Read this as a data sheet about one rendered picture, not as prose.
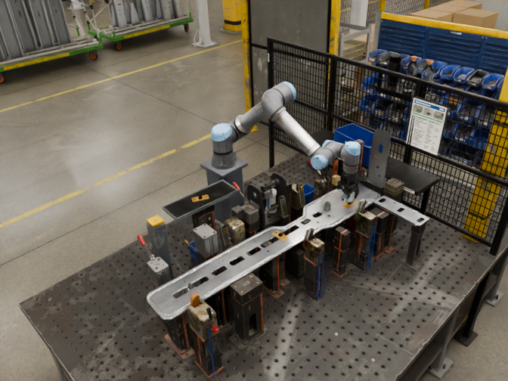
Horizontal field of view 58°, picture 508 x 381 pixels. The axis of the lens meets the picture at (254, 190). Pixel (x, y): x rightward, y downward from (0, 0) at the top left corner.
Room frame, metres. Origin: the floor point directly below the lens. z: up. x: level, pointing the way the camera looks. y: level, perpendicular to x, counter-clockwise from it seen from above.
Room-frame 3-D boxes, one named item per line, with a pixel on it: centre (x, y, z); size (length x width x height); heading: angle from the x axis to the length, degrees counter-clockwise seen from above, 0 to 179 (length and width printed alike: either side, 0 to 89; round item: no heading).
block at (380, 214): (1.95, -0.66, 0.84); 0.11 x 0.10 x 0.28; 38
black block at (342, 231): (1.80, -0.44, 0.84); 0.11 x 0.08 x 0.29; 38
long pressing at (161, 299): (1.74, -0.11, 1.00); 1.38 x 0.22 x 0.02; 128
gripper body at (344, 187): (1.99, -0.49, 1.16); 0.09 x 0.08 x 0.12; 128
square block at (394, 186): (2.12, -0.78, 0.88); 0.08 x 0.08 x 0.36; 38
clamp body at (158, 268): (1.53, 0.44, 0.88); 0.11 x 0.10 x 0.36; 38
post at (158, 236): (1.72, 0.47, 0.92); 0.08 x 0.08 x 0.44; 38
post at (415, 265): (1.85, -0.84, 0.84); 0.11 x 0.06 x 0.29; 38
